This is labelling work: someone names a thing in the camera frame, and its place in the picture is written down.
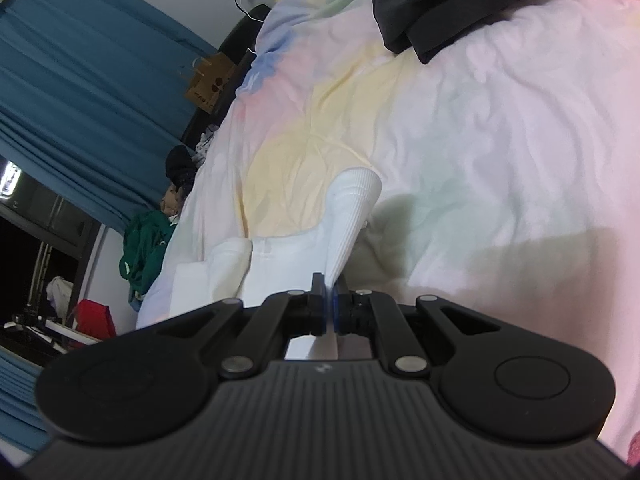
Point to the black garment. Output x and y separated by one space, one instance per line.
450 5

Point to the white patterned cloth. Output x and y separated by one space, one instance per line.
205 145

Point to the pastel blanket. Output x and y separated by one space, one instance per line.
475 160

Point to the blue curtain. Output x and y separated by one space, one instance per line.
20 400
75 85

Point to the green garment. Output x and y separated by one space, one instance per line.
147 255

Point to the dark window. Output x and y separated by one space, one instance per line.
30 240

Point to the brown paper bag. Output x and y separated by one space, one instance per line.
210 85

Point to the red garment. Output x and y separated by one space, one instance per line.
97 320

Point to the dark clothes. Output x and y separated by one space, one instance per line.
179 165

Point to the black sofa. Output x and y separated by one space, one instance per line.
240 35

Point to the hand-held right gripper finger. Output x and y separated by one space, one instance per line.
338 310
326 306

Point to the hanging white garment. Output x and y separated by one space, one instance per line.
61 297

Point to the beige clothes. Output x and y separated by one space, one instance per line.
171 200

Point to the white sweatshirt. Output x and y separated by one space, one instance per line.
285 260

